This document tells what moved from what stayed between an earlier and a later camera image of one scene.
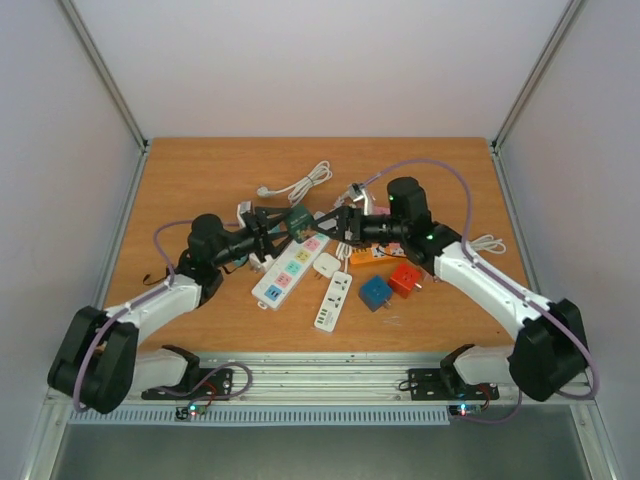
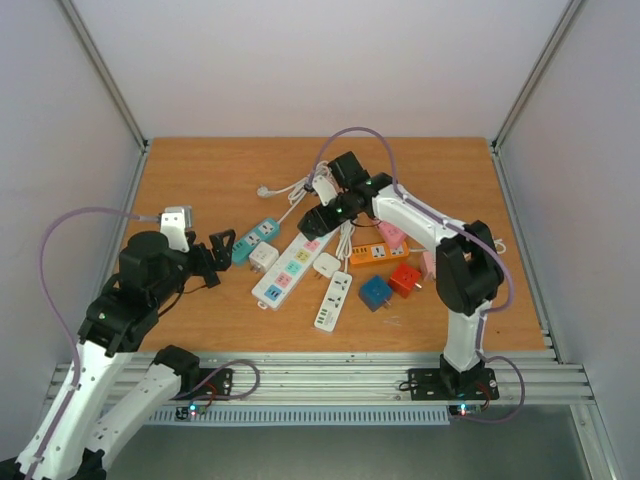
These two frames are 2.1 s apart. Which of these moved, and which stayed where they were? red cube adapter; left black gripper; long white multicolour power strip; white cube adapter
Moved: left black gripper
Stayed: red cube adapter; long white multicolour power strip; white cube adapter
